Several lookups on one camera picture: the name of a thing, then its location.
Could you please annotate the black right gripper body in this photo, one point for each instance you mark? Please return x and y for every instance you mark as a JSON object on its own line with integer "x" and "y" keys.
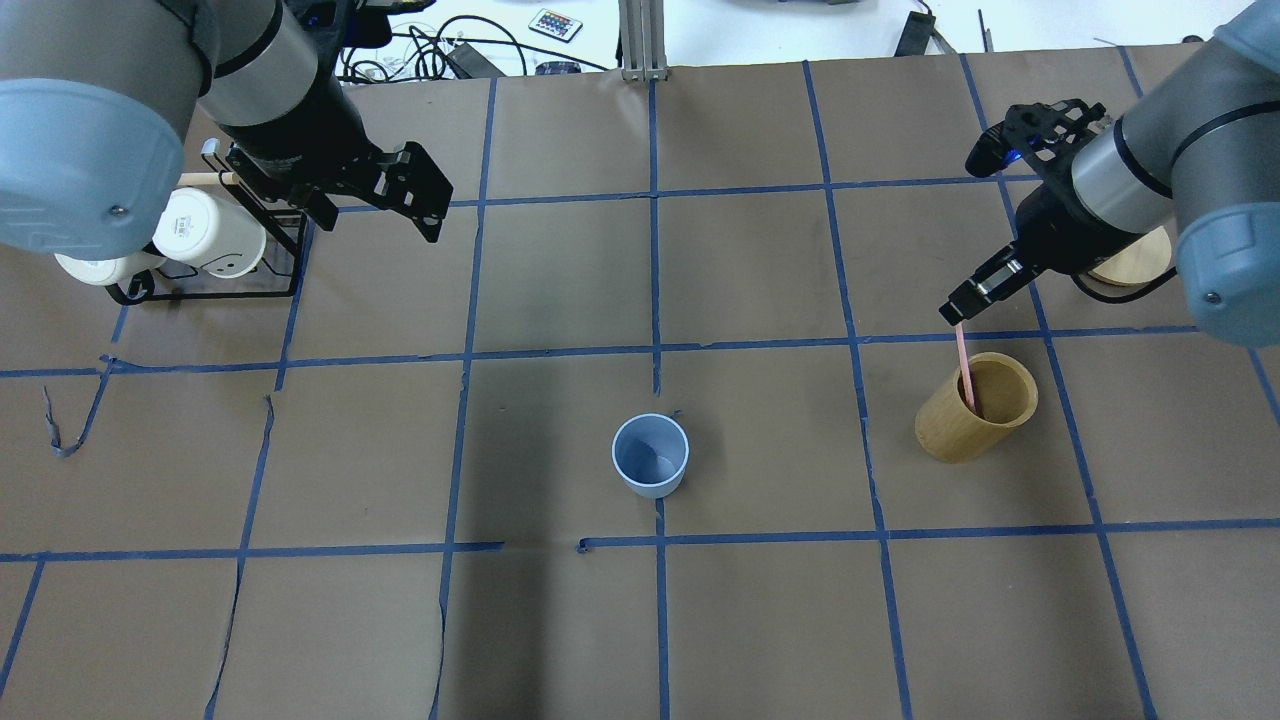
{"x": 1048, "y": 231}

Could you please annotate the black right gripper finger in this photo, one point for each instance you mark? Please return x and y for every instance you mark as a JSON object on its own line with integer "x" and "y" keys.
{"x": 996, "y": 280}

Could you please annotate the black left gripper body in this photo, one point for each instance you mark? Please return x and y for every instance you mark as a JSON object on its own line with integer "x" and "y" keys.
{"x": 318, "y": 138}

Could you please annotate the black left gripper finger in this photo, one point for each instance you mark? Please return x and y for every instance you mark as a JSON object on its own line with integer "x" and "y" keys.
{"x": 410, "y": 183}
{"x": 317, "y": 207}

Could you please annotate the light blue plastic cup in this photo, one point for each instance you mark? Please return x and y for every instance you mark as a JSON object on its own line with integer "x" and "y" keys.
{"x": 651, "y": 452}

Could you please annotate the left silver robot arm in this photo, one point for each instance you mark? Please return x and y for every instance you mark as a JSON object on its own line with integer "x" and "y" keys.
{"x": 97, "y": 98}

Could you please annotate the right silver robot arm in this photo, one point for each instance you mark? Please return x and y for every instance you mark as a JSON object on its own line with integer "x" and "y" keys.
{"x": 1200, "y": 150}

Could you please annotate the wooden cup tree stand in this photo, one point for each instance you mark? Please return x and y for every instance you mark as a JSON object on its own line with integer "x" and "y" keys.
{"x": 1140, "y": 263}

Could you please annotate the bamboo cylinder holder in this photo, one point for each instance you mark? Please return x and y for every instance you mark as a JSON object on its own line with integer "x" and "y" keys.
{"x": 1007, "y": 396}

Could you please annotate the white mug near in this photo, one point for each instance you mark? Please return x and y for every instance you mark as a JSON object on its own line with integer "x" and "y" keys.
{"x": 210, "y": 234}

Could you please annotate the white mug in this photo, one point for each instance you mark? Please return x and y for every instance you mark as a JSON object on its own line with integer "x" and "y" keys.
{"x": 102, "y": 273}
{"x": 210, "y": 234}

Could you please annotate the small remote control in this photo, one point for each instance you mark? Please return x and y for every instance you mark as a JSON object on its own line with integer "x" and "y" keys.
{"x": 559, "y": 26}

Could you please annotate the white mug far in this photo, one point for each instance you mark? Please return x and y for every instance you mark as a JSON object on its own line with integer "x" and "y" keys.
{"x": 102, "y": 273}

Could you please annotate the black power adapter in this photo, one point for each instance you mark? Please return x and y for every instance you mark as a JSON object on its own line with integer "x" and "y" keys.
{"x": 916, "y": 34}

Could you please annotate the black wire mug rack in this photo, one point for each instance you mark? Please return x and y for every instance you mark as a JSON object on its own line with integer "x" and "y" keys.
{"x": 278, "y": 275}

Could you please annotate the aluminium frame post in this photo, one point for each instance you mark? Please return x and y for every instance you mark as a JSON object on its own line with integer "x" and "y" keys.
{"x": 643, "y": 55}

